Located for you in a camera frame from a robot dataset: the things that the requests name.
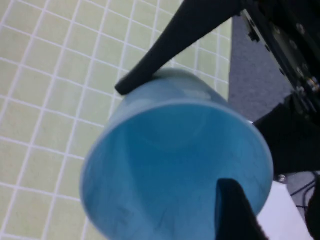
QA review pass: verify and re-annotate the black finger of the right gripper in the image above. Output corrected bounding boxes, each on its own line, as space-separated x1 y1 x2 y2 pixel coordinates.
252 93 320 176
114 0 252 95

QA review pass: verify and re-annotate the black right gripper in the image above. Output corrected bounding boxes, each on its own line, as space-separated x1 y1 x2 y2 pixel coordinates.
241 0 320 118

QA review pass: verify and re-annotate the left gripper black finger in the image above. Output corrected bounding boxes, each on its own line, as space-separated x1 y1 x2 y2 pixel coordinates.
214 178 270 240

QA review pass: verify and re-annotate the light blue plastic cup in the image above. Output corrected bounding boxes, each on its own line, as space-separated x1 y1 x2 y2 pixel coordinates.
79 67 273 240

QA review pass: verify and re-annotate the green checked tablecloth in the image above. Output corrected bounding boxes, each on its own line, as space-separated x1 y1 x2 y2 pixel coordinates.
0 0 233 240

